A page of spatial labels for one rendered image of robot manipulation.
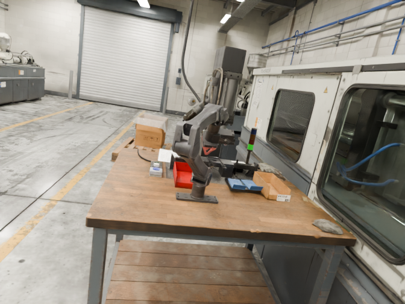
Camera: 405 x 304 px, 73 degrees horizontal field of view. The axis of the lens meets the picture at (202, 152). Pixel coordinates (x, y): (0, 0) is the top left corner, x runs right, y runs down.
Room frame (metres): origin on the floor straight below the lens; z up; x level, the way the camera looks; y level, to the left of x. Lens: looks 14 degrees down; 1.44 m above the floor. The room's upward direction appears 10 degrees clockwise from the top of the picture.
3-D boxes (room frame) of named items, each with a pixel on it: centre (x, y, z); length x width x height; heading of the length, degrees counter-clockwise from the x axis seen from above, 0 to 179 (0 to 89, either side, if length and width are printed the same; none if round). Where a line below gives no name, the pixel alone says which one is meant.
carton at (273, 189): (1.49, -0.42, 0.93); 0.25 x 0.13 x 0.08; 11
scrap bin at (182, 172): (1.44, 0.07, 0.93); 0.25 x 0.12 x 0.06; 11
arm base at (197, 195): (1.21, -0.01, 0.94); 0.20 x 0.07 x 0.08; 101
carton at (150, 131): (5.01, 0.99, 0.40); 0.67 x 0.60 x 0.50; 3
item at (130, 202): (1.47, -0.09, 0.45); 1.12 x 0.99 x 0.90; 101
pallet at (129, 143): (4.71, 0.93, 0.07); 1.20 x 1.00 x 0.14; 4
